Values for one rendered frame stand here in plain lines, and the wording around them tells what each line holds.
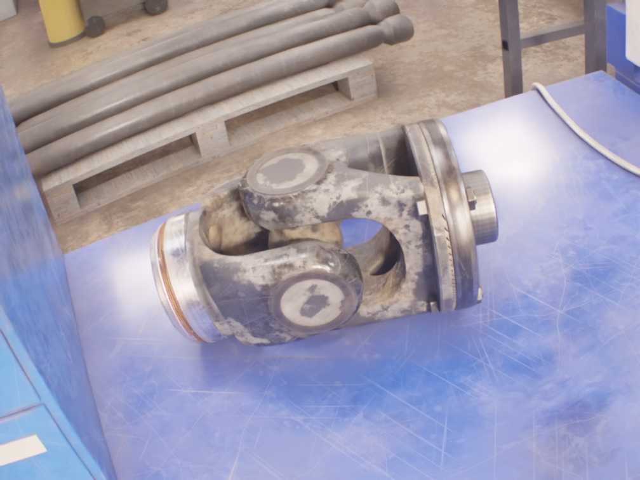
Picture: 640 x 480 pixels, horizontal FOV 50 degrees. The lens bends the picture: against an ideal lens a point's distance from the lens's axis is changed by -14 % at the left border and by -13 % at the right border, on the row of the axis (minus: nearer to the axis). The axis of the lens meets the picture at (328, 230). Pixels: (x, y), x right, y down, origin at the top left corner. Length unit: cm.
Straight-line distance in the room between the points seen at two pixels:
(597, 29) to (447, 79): 93
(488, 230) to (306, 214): 14
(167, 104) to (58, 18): 169
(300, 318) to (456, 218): 13
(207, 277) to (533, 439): 27
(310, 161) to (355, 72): 207
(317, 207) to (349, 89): 212
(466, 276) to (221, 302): 18
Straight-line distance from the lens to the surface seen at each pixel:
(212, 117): 249
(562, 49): 310
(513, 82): 255
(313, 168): 56
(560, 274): 67
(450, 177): 54
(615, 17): 99
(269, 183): 56
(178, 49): 281
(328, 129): 257
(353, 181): 54
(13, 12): 521
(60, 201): 247
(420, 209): 53
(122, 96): 253
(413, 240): 56
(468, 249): 54
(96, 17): 400
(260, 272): 54
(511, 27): 246
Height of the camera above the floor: 131
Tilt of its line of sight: 38 degrees down
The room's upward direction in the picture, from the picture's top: 10 degrees counter-clockwise
